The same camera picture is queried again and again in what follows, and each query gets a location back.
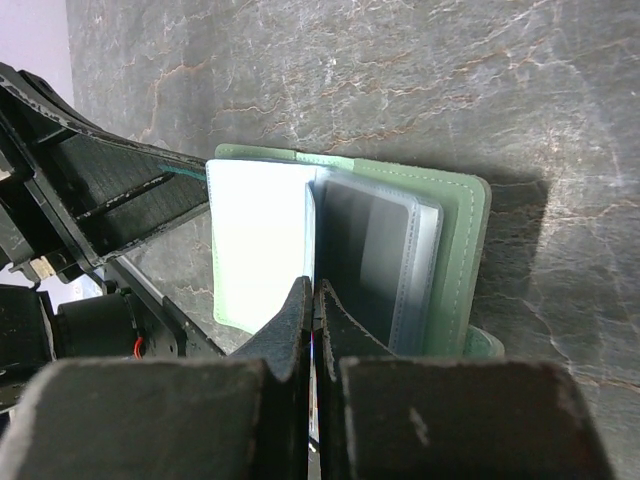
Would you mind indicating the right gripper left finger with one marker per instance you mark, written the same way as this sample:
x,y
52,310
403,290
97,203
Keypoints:
x,y
244,416

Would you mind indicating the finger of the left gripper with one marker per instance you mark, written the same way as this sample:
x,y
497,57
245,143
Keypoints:
x,y
33,92

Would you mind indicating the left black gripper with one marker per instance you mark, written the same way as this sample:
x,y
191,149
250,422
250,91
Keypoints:
x,y
71,206

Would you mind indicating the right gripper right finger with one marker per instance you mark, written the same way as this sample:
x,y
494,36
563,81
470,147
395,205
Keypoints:
x,y
387,417

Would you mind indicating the dark grey credit card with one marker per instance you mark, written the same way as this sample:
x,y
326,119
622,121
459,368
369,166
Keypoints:
x,y
363,240

